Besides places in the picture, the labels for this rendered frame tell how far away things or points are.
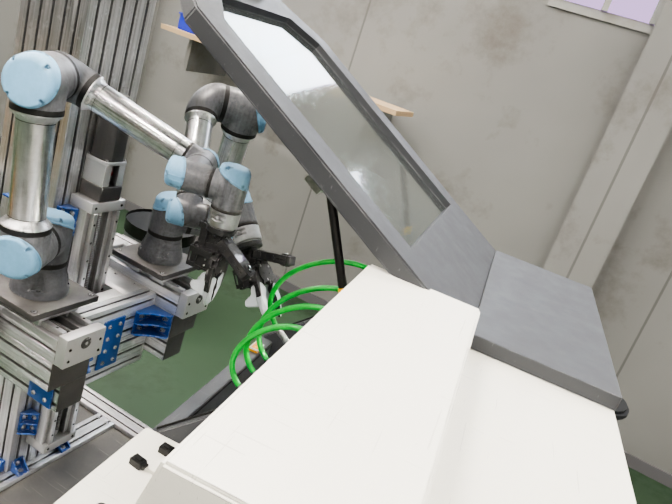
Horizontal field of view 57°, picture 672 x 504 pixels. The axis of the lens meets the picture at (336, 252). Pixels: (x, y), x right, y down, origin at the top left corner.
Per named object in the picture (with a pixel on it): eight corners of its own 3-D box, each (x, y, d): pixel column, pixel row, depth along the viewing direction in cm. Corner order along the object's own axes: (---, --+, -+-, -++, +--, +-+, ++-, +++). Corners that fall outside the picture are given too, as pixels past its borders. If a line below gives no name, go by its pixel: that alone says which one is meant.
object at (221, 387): (249, 376, 210) (262, 336, 205) (260, 382, 209) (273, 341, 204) (139, 480, 152) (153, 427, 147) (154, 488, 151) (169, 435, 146)
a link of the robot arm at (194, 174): (172, 178, 155) (214, 191, 156) (159, 188, 144) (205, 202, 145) (179, 147, 153) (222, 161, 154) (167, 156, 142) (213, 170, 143)
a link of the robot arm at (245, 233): (263, 226, 172) (247, 222, 165) (267, 241, 172) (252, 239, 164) (241, 235, 175) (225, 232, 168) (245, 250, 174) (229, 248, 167)
